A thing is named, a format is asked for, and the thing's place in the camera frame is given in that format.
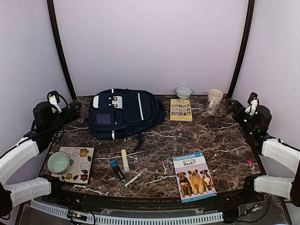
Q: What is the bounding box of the navy blue student backpack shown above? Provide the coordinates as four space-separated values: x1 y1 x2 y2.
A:
88 89 166 153

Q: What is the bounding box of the dog book Why Dogs Bark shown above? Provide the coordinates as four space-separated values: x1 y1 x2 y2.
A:
172 152 217 203

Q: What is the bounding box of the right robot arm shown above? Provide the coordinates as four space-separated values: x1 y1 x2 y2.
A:
225 92 300 207

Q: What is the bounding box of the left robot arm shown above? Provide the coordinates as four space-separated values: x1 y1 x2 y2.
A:
0 90 80 220

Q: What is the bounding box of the cream ceramic mug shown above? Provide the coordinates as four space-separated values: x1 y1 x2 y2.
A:
206 89 224 115

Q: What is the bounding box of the floral square plate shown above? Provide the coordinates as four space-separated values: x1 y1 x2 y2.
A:
51 146 94 185

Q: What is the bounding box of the small green bowl at back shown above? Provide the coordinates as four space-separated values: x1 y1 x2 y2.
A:
175 86 193 99

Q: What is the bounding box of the green bowl on plate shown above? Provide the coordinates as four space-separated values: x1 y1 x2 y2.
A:
47 152 70 174

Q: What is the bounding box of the yellow picture book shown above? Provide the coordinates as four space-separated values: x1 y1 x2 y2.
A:
170 99 193 122

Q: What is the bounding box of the yellow highlighter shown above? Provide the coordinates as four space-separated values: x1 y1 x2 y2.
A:
121 149 129 172

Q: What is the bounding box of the blue black marker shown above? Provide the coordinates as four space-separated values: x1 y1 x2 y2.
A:
110 160 125 180

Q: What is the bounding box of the white green pen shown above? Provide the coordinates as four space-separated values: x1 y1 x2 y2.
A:
124 168 148 188

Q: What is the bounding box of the small circuit board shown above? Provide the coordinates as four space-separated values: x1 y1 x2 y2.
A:
67 211 87 221

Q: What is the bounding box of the black front rail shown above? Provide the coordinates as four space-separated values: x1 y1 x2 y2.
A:
41 189 265 211

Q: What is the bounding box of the right black frame post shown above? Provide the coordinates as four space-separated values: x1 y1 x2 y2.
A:
227 0 255 98

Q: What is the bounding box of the black frame post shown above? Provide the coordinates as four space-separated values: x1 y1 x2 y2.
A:
227 0 255 98
46 0 77 101

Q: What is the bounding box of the white slotted cable duct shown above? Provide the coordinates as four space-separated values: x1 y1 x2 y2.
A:
30 201 224 225

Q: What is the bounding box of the left black frame post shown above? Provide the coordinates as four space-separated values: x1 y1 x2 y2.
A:
46 0 77 101

